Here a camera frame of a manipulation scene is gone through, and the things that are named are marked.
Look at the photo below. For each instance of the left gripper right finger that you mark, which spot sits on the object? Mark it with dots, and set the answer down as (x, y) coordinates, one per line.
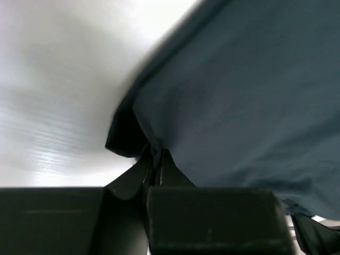
(167, 174)

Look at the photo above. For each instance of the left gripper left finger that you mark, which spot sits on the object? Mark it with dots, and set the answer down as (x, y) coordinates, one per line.
(125, 209)

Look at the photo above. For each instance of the dark navy shorts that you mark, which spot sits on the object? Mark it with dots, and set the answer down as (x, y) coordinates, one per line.
(246, 94)

